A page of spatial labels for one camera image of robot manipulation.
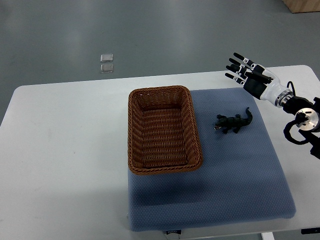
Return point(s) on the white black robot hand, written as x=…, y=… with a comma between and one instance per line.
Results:
x=258, y=80

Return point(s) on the dark toy crocodile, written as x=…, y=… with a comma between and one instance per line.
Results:
x=233, y=122

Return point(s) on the brown wicker basket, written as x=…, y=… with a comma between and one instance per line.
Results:
x=162, y=131

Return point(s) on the wooden box corner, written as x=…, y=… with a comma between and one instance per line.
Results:
x=302, y=6

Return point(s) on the blue padded cushion mat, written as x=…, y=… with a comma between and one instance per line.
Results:
x=240, y=179

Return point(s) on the upper metal floor plate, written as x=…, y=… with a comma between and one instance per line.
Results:
x=106, y=57

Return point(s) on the metal floor plate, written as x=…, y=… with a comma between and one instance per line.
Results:
x=107, y=68
x=106, y=57

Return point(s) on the lower metal floor plate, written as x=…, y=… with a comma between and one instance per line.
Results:
x=107, y=68

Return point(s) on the black table edge bracket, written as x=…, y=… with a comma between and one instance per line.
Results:
x=308, y=231

